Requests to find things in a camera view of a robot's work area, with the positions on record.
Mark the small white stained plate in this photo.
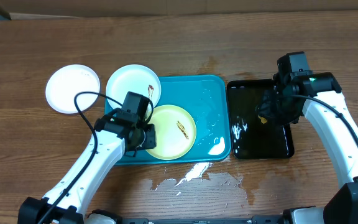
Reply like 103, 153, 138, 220
106, 64, 162, 106

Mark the yellow plate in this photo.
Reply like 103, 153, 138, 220
146, 105, 196, 161

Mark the yellow green sponge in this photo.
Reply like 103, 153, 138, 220
258, 116, 268, 124

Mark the large white plate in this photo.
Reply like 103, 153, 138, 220
45, 64, 101, 114

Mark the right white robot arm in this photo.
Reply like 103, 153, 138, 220
272, 52, 358, 223

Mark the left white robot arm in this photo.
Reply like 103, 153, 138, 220
17, 91, 157, 223

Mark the teal plastic tray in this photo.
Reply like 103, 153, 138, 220
105, 75, 231, 165

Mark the black plastic tray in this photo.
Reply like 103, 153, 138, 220
227, 79, 295, 159

